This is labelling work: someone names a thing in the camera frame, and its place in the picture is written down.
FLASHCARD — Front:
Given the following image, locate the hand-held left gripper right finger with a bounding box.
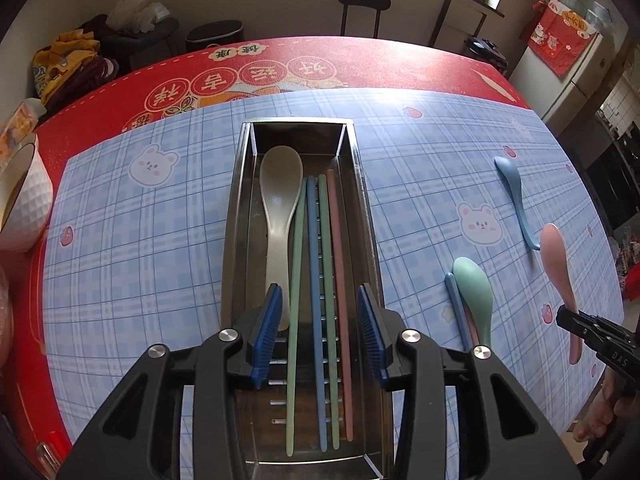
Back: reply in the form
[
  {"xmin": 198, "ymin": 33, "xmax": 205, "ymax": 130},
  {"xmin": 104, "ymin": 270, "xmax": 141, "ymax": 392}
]
[{"xmin": 356, "ymin": 285, "xmax": 583, "ymax": 480}]

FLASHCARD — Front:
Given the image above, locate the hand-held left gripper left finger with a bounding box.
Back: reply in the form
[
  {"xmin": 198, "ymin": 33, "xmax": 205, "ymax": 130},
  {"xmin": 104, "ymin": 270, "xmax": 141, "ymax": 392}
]
[{"xmin": 56, "ymin": 283, "xmax": 284, "ymax": 480}]

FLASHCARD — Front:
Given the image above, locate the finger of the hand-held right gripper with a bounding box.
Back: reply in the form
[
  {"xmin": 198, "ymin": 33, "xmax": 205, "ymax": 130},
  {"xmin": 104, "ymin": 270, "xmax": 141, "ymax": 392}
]
[{"xmin": 556, "ymin": 305, "xmax": 640, "ymax": 378}]

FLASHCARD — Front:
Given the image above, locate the green chopstick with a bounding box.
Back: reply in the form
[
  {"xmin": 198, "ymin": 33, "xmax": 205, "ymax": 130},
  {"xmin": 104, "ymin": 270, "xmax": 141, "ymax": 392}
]
[
  {"xmin": 285, "ymin": 176, "xmax": 308, "ymax": 456},
  {"xmin": 318, "ymin": 174, "xmax": 342, "ymax": 450}
]

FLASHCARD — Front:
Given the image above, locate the pink chopstick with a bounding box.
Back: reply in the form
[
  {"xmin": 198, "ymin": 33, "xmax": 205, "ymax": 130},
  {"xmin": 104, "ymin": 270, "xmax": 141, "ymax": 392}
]
[{"xmin": 326, "ymin": 169, "xmax": 355, "ymax": 442}]

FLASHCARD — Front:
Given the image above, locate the blue chopstick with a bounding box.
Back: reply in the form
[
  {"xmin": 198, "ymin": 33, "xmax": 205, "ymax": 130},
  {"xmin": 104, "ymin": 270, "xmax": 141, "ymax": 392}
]
[
  {"xmin": 444, "ymin": 272, "xmax": 473, "ymax": 354},
  {"xmin": 306, "ymin": 175, "xmax": 329, "ymax": 452}
]

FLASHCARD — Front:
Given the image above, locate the metal utensil tray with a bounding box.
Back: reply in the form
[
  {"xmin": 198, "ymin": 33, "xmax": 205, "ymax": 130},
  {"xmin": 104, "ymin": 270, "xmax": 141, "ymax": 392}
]
[{"xmin": 220, "ymin": 119, "xmax": 396, "ymax": 480}]

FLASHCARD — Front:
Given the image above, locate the pink spoon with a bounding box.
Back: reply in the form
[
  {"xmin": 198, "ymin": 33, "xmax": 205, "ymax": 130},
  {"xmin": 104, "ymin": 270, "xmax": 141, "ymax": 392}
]
[{"xmin": 539, "ymin": 223, "xmax": 584, "ymax": 366}]

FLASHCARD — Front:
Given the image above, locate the green spoon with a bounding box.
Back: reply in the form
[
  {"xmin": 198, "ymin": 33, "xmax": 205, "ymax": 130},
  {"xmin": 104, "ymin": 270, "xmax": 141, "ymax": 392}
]
[{"xmin": 452, "ymin": 256, "xmax": 495, "ymax": 349}]

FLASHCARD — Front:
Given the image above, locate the beige spoon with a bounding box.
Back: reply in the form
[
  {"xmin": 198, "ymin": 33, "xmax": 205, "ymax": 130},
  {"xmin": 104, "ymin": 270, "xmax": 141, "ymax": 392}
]
[{"xmin": 259, "ymin": 146, "xmax": 305, "ymax": 332}]

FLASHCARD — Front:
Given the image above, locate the blue spoon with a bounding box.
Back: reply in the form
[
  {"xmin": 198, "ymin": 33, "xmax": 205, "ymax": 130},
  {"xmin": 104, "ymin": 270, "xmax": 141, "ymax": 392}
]
[{"xmin": 494, "ymin": 156, "xmax": 542, "ymax": 252}]

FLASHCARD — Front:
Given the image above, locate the person's right hand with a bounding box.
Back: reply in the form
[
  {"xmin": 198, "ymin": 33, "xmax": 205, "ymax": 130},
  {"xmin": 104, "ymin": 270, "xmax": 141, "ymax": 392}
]
[{"xmin": 573, "ymin": 374, "xmax": 626, "ymax": 445}]

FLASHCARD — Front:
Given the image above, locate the blue plaid table mat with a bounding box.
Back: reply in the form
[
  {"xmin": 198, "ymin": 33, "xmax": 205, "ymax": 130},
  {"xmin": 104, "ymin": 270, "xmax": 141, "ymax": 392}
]
[{"xmin": 42, "ymin": 87, "xmax": 626, "ymax": 480}]

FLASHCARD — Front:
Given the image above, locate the white refrigerator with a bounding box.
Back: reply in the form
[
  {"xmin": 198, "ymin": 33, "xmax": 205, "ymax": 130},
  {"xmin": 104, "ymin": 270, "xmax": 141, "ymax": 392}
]
[{"xmin": 510, "ymin": 35, "xmax": 617, "ymax": 132}]

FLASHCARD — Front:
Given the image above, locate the white dimpled bowl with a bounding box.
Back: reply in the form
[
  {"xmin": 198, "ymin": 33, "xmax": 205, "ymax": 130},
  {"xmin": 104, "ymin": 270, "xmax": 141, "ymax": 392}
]
[{"xmin": 0, "ymin": 132, "xmax": 54, "ymax": 253}]

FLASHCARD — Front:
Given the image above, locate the red printed tablecloth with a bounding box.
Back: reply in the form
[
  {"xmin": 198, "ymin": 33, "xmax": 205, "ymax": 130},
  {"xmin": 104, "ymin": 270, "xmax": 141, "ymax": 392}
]
[{"xmin": 10, "ymin": 36, "xmax": 532, "ymax": 467}]

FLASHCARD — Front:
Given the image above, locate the black trash bin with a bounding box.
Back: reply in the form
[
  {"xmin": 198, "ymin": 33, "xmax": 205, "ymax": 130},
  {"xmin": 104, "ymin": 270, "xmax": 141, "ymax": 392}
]
[{"xmin": 185, "ymin": 20, "xmax": 245, "ymax": 54}]

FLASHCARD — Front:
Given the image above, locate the black device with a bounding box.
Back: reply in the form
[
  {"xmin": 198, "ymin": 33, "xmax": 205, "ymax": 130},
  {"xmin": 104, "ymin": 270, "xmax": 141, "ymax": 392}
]
[{"xmin": 465, "ymin": 36, "xmax": 509, "ymax": 69}]

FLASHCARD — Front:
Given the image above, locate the dark maroon cloth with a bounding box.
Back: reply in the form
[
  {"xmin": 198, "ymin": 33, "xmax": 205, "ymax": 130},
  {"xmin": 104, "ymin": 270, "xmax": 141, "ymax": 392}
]
[{"xmin": 75, "ymin": 15, "xmax": 122, "ymax": 82}]

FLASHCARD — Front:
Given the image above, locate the orange white snack packet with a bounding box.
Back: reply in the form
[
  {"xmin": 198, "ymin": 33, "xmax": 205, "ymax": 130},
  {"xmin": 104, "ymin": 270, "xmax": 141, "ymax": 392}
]
[{"xmin": 0, "ymin": 97, "xmax": 47, "ymax": 161}]

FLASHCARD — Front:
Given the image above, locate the yellow snack bag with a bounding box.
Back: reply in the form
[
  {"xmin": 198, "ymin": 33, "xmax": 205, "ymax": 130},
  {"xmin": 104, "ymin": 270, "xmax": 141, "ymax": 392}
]
[{"xmin": 32, "ymin": 30, "xmax": 102, "ymax": 106}]

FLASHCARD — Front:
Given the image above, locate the clear plastic bag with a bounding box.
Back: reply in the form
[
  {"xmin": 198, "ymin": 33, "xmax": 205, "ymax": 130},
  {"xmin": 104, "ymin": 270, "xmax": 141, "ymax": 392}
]
[{"xmin": 106, "ymin": 0, "xmax": 167, "ymax": 34}]

